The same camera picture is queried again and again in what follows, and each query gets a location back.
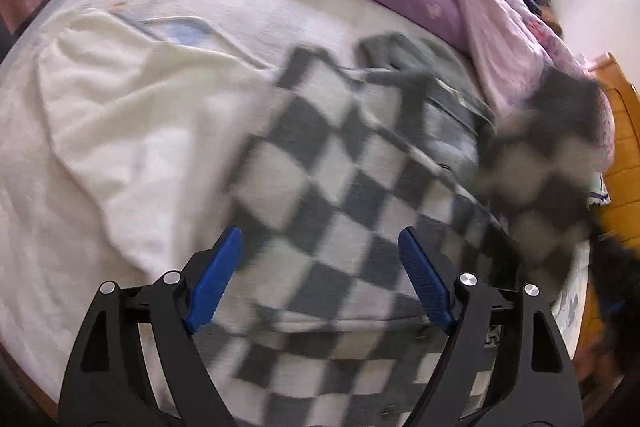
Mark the grey white checkered sweater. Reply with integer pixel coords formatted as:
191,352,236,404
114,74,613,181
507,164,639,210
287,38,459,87
192,44,608,427

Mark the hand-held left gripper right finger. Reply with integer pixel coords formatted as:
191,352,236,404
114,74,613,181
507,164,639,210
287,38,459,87
398,227,586,427

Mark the wooden headboard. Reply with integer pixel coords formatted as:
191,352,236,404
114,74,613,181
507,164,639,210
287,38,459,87
575,52,640,358

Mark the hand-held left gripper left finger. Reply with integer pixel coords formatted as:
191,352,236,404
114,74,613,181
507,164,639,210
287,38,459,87
57,227,244,427

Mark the white button jacket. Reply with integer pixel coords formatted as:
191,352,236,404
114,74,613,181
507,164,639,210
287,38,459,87
37,9,281,278

